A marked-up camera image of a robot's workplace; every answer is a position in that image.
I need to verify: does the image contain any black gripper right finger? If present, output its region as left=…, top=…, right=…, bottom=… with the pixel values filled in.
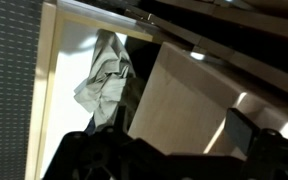
left=223, top=107, right=262, bottom=158

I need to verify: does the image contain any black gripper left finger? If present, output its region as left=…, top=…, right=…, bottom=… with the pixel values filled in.
left=113, top=105, right=128, bottom=134

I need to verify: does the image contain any wooden drawer with colourful clothes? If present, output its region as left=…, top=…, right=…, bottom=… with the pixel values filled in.
left=127, top=41, right=288, bottom=159

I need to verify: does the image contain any wooden drawer with grey cloth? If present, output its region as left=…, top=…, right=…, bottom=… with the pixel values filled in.
left=25, top=0, right=158, bottom=180

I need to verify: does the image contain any dark navy garment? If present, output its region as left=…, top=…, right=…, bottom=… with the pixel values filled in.
left=83, top=114, right=98, bottom=136

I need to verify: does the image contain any crumpled grey white garment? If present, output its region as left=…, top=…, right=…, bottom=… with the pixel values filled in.
left=73, top=29, right=137, bottom=131

